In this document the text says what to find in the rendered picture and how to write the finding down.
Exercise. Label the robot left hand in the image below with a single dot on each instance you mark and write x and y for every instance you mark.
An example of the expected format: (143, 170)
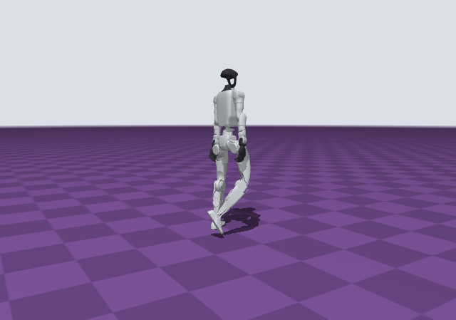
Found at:
(212, 156)

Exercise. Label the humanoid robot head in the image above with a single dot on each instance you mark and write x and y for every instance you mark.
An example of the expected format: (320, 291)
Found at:
(229, 74)

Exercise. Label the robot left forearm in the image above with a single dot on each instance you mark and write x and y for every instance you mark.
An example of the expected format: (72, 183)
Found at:
(217, 133)

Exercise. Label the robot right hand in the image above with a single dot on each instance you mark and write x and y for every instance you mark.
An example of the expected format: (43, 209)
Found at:
(242, 151)

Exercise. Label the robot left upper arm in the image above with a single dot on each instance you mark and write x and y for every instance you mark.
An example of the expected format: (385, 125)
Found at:
(215, 111)

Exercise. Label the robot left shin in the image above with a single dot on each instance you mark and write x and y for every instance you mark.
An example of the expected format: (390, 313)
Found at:
(218, 197)

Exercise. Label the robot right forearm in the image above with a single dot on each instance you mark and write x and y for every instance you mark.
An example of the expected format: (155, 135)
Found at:
(241, 127)

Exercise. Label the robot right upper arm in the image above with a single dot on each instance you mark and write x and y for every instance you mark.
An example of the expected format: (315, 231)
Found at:
(239, 103)

